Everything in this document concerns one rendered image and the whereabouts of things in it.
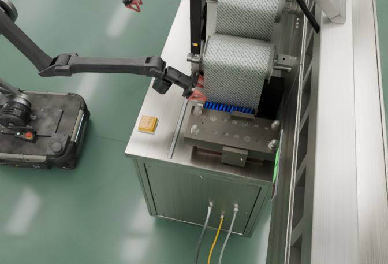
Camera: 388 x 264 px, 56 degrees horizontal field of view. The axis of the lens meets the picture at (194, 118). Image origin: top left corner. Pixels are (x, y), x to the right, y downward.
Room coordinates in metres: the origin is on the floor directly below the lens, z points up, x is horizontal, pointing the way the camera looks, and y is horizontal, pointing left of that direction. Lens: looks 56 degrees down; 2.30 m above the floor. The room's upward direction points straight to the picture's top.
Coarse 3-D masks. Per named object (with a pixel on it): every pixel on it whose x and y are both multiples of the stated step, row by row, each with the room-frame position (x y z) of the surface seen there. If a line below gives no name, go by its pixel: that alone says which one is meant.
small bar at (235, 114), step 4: (232, 112) 0.87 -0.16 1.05; (236, 112) 0.87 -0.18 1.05; (240, 112) 0.87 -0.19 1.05; (232, 116) 0.86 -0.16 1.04; (236, 116) 0.85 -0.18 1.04; (240, 116) 0.85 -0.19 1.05; (244, 116) 0.85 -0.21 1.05; (248, 116) 0.85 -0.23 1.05; (252, 116) 0.85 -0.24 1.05; (252, 120) 0.84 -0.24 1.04
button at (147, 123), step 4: (144, 116) 0.94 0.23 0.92; (148, 116) 0.94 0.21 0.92; (140, 120) 0.91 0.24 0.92; (144, 120) 0.91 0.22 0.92; (148, 120) 0.91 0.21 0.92; (152, 120) 0.91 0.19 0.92; (156, 120) 0.92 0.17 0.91; (140, 124) 0.89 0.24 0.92; (144, 124) 0.89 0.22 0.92; (148, 124) 0.89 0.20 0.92; (152, 124) 0.89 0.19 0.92; (140, 128) 0.87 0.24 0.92; (144, 128) 0.87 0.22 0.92; (148, 128) 0.87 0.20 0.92; (152, 128) 0.87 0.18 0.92
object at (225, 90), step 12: (204, 84) 0.95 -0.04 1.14; (216, 84) 0.94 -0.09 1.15; (228, 84) 0.93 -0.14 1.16; (240, 84) 0.92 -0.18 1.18; (252, 84) 0.91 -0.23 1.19; (216, 96) 0.94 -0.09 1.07; (228, 96) 0.92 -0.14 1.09; (240, 96) 0.91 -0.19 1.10; (252, 96) 0.90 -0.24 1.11; (252, 108) 0.90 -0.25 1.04
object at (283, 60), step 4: (280, 56) 0.96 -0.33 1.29; (284, 56) 0.96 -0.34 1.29; (288, 56) 0.96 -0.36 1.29; (280, 60) 0.94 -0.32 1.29; (284, 60) 0.94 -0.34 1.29; (288, 60) 0.94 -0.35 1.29; (292, 60) 0.94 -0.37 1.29; (280, 64) 0.92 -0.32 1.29; (284, 64) 0.92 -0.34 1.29; (288, 64) 0.92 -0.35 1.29; (292, 64) 0.92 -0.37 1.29
